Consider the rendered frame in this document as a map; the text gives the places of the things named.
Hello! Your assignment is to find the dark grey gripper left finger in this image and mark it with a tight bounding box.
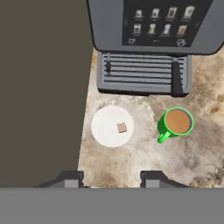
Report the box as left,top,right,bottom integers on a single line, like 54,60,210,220
35,171,85,189

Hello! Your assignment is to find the dark olive fridge side panel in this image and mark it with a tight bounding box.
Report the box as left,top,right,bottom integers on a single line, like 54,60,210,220
0,0,95,188

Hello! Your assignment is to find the green coffee mug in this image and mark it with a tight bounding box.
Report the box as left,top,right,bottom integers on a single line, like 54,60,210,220
157,106,195,144

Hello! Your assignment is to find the grey coffee machine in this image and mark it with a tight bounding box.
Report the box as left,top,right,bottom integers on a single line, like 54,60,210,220
86,0,224,98

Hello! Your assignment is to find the white saucer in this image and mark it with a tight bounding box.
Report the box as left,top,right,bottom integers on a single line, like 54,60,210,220
90,105,135,149

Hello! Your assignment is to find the brown sugar cube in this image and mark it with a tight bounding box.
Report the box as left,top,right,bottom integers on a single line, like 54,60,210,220
116,122,128,134

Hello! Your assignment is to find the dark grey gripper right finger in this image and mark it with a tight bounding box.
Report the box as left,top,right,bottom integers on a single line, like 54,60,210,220
140,171,189,189

